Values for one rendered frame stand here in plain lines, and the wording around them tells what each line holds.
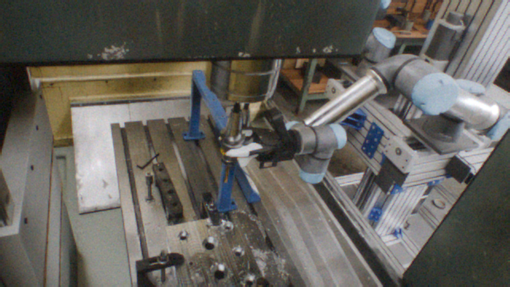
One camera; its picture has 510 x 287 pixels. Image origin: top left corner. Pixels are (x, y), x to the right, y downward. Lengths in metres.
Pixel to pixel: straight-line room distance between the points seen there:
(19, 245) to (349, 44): 0.65
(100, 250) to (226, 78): 1.04
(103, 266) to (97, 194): 0.35
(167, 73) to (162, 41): 1.31
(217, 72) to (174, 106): 1.24
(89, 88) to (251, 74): 1.29
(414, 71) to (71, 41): 0.88
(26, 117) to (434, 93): 1.00
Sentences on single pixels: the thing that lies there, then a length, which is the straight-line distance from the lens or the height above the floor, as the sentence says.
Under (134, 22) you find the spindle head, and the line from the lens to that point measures 0.55.
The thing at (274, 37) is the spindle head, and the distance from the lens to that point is 0.62.
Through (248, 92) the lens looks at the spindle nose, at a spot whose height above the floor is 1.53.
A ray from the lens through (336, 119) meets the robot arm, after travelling 1.14.
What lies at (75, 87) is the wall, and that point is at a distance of 1.89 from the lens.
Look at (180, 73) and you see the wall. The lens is 1.88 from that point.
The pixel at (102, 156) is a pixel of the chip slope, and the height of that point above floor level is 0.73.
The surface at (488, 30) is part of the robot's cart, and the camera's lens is 1.70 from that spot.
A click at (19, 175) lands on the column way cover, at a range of 0.72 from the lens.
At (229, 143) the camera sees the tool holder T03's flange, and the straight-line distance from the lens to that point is 0.84.
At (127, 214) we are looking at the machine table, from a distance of 1.29.
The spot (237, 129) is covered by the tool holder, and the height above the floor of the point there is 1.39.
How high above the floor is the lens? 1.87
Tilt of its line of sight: 37 degrees down
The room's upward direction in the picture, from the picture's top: 11 degrees clockwise
